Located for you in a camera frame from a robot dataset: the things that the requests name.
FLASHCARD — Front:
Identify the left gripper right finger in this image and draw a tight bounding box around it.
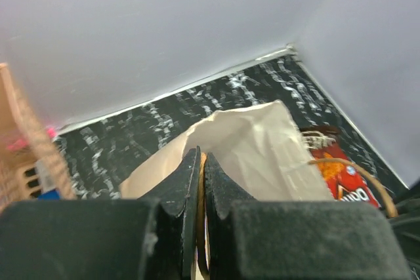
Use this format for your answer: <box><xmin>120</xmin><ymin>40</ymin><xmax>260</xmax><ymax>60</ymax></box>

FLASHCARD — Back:
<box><xmin>204</xmin><ymin>154</ymin><xmax>411</xmax><ymax>279</ymax></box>

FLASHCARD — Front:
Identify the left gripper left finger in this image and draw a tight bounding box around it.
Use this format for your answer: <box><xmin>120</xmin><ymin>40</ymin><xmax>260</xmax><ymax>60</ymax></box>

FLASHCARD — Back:
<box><xmin>1</xmin><ymin>148</ymin><xmax>201</xmax><ymax>279</ymax></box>

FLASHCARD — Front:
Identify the brown paper bag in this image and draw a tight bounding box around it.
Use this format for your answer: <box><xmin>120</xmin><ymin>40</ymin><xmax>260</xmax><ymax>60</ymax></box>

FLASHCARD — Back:
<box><xmin>119</xmin><ymin>99</ymin><xmax>400</xmax><ymax>280</ymax></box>

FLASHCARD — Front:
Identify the orange chips bag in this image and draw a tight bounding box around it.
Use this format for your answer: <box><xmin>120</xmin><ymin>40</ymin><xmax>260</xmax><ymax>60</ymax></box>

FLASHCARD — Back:
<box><xmin>310</xmin><ymin>142</ymin><xmax>380</xmax><ymax>208</ymax></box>

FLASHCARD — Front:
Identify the brown Kettle chips bag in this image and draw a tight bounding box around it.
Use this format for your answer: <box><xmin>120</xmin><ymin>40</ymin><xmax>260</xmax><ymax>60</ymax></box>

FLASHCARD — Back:
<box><xmin>299</xmin><ymin>125</ymin><xmax>340</xmax><ymax>150</ymax></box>

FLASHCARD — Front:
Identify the blue stamp block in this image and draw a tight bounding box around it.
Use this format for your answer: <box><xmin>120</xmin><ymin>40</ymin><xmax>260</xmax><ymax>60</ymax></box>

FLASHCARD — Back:
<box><xmin>37</xmin><ymin>189</ymin><xmax>61</xmax><ymax>200</ymax></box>

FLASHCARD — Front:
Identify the orange plastic file organizer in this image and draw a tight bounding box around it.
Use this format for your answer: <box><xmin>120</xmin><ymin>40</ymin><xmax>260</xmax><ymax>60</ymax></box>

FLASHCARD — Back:
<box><xmin>1</xmin><ymin>64</ymin><xmax>76</xmax><ymax>210</ymax></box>

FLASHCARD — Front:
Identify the aluminium frame rail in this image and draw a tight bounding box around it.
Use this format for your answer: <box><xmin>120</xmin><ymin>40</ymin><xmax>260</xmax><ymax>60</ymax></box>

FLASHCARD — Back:
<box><xmin>56</xmin><ymin>52</ymin><xmax>407</xmax><ymax>198</ymax></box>

